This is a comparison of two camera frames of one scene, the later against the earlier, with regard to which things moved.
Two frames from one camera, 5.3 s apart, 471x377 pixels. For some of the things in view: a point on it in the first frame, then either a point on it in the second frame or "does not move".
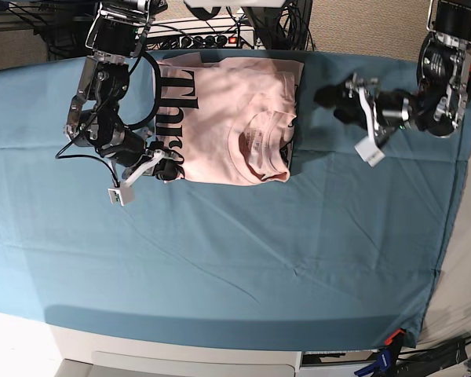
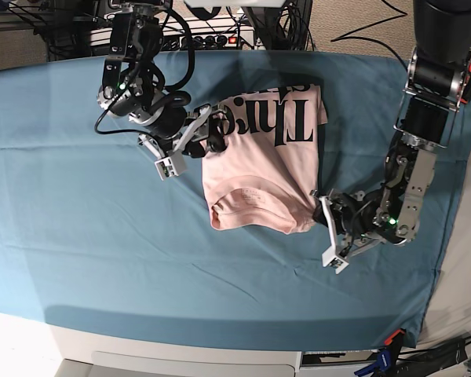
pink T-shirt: (231, 120) to (268, 175)
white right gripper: (366, 89) to (345, 236)
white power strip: (215, 40) does not move
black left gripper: (158, 160) to (192, 129)
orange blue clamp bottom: (385, 358) does not move
